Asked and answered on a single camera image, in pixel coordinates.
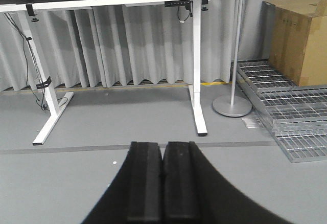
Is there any grey pleated curtain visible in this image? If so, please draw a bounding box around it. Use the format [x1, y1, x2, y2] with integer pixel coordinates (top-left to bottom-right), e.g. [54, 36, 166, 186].
[0, 0, 327, 93]

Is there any upper steel floor grating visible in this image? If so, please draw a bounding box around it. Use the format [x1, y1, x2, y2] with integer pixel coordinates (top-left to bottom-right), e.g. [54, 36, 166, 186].
[237, 60, 296, 93]

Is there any black pegboard clamp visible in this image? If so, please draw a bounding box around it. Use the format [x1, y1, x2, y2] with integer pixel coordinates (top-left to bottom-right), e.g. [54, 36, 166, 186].
[26, 0, 39, 23]
[201, 0, 208, 11]

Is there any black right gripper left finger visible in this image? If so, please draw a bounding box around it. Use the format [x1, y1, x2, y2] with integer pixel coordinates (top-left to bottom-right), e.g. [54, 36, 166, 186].
[83, 142, 162, 223]

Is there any black right pegboard clamp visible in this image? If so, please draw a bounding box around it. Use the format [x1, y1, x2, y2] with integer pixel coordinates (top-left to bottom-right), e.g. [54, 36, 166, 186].
[201, 0, 208, 11]

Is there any grey floor lamp stand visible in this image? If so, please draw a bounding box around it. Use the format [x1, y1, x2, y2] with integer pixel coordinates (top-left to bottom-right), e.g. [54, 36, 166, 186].
[213, 0, 252, 118]

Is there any black cable bundle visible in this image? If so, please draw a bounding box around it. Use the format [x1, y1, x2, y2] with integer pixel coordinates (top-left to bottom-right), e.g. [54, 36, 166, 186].
[3, 12, 67, 111]

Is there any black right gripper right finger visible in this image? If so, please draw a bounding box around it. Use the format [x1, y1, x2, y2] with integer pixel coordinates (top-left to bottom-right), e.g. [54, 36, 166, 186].
[163, 142, 288, 223]

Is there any white standing desk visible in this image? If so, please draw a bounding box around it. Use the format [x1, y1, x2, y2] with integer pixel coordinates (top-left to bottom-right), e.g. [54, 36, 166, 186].
[1, 0, 207, 136]

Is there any steel floor grating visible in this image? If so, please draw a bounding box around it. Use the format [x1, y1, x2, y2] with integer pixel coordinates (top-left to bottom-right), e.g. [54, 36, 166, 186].
[242, 84, 326, 163]
[237, 60, 296, 93]

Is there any brown cardboard box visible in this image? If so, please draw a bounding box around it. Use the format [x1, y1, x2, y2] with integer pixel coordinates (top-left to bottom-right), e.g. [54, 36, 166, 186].
[265, 0, 326, 86]

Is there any lower steel floor grating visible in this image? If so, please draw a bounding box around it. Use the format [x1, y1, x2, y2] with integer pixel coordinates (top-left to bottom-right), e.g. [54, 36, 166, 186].
[242, 84, 326, 163]

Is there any black left pegboard clamp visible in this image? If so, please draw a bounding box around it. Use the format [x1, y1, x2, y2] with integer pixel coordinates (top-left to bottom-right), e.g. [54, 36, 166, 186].
[26, 0, 39, 23]

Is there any black desk control box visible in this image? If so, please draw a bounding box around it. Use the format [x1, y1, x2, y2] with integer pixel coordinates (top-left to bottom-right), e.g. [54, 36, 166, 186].
[164, 0, 191, 7]

